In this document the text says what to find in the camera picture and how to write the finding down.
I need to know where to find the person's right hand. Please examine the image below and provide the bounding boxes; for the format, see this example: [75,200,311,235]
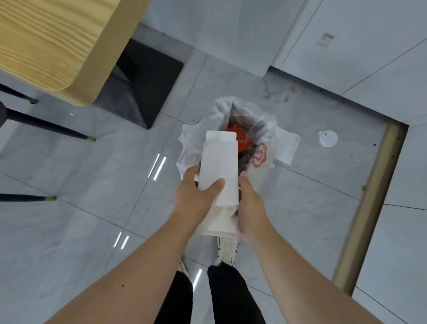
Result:
[233,172,273,245]

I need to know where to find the person's left hand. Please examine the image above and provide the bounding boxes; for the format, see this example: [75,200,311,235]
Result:
[172,165,226,231]

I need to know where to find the white paper carton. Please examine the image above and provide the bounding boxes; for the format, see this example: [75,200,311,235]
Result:
[195,130,241,238]

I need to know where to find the person's left forearm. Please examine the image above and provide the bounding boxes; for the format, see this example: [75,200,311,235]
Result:
[43,214,201,324]

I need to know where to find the person's right forearm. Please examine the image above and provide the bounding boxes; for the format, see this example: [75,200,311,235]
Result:
[253,230,385,324]

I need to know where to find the brown waste scraps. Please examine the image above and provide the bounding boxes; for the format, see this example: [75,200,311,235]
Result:
[238,144,258,173]

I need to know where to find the red packet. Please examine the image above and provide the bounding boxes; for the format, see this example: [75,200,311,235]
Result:
[227,124,253,153]

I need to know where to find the white plastic bag red logo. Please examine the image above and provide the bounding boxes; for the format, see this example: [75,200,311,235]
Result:
[176,96,279,193]

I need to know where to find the white paper receipt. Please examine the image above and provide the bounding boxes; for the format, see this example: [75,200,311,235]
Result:
[275,127,302,165]

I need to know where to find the white right shoe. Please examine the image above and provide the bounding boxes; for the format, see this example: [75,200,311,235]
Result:
[213,235,240,268]

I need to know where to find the white shoe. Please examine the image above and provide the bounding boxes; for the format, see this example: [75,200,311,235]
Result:
[213,235,240,268]
[177,258,191,278]

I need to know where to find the white left shoe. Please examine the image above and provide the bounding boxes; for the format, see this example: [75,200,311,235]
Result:
[177,258,191,278]

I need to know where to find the white round lid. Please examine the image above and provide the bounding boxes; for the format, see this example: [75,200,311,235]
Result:
[317,130,338,148]

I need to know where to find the black trousers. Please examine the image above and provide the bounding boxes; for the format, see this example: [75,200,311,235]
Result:
[154,262,268,324]

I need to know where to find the dark grey table base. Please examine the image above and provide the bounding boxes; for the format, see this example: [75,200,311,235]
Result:
[93,38,185,130]

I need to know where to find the gold door threshold strip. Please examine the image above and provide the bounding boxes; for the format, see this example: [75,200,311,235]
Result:
[333,121,409,296]

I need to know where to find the white label sticker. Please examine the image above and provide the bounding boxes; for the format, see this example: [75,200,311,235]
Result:
[316,32,336,47]

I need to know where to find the black chair leg gold tip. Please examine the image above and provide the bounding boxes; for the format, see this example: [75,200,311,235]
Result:
[0,193,57,203]
[0,83,38,104]
[5,108,97,143]

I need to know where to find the white cabinet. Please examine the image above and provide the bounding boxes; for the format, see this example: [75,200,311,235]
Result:
[268,0,427,126]

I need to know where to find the light wooden table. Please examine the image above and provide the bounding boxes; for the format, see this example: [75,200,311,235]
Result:
[0,0,151,107]

